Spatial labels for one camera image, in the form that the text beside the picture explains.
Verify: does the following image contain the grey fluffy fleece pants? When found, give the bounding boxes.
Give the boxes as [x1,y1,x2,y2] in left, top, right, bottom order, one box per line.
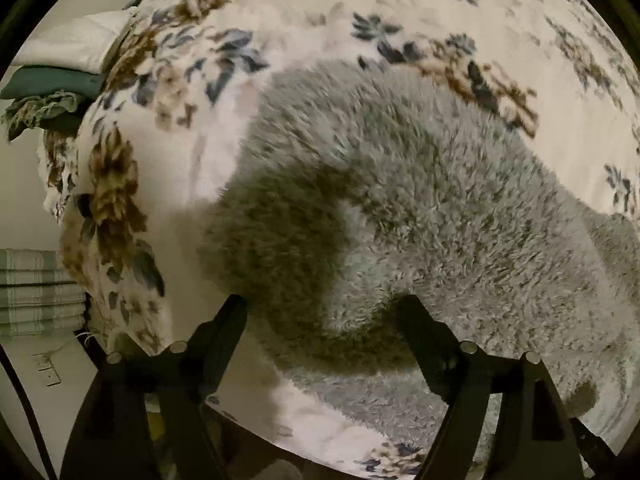
[198,62,639,445]

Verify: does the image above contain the green striped curtain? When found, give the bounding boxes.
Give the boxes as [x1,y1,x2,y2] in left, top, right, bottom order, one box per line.
[0,248,87,337]

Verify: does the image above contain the floral plush bed blanket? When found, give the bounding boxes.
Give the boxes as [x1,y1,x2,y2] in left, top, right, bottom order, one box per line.
[40,0,639,479]

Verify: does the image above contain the dark green pillow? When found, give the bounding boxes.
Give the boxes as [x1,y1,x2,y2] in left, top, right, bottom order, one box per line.
[1,66,105,142]

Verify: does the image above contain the white pillow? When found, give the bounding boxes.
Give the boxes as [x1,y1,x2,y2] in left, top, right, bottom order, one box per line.
[11,9,136,75]

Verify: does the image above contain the white wall socket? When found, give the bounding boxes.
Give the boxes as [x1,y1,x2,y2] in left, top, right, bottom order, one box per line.
[30,352,61,388]

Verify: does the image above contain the black cable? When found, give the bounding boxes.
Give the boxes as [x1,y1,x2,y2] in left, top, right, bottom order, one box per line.
[0,343,59,480]

